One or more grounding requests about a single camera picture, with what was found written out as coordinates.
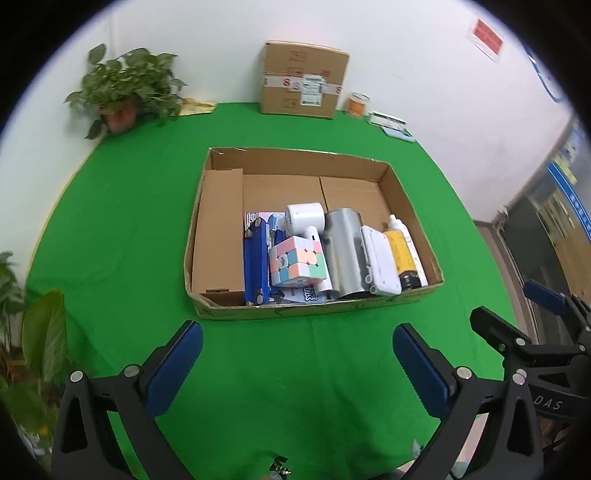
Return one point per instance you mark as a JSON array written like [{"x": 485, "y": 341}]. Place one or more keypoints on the green table cloth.
[{"x": 325, "y": 391}]

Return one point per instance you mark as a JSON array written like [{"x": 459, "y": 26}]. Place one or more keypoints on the orange clear jar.
[{"x": 357, "y": 105}]

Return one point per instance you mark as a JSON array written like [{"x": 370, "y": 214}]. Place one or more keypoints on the potted green plant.
[{"x": 116, "y": 91}]

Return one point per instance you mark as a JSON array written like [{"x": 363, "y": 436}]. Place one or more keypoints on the white handheld fan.
[{"x": 308, "y": 221}]

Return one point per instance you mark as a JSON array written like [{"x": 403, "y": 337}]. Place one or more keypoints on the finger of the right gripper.
[
  {"x": 574, "y": 311},
  {"x": 513, "y": 345}
]

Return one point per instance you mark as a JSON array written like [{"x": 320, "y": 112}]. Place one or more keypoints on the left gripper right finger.
[{"x": 509, "y": 446}]

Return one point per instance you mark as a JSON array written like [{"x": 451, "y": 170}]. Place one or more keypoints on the yellow paper envelope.
[{"x": 190, "y": 106}]

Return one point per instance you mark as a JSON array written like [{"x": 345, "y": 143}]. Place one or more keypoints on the leafy plant at left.
[{"x": 33, "y": 360}]

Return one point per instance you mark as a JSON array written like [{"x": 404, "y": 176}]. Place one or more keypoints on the light blue flat case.
[{"x": 400, "y": 134}]

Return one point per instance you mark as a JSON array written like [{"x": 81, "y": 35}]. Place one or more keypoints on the white spray bottle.
[{"x": 395, "y": 223}]

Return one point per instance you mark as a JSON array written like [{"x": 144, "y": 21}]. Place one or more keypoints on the open cardboard tray box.
[{"x": 236, "y": 181}]

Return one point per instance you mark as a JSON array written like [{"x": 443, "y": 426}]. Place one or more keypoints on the yellow black tin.
[{"x": 406, "y": 267}]

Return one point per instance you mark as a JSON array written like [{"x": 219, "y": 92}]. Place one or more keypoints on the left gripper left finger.
[{"x": 85, "y": 446}]

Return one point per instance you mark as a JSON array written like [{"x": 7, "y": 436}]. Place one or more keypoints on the pastel rubik's cube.
[{"x": 297, "y": 262}]

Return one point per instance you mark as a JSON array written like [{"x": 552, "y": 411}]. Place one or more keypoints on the blue pen pack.
[{"x": 263, "y": 230}]

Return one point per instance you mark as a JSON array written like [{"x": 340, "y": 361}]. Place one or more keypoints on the sealed cardboard box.
[{"x": 301, "y": 79}]

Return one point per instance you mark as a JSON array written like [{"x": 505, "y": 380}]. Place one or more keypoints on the red wall notice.
[{"x": 486, "y": 39}]

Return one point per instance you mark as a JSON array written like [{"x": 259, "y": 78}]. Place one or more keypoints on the silver metal can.
[{"x": 343, "y": 246}]

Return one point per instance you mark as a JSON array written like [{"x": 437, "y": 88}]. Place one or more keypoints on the white case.
[{"x": 382, "y": 276}]

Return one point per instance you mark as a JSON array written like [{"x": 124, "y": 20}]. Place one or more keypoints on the glass door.
[{"x": 547, "y": 229}]

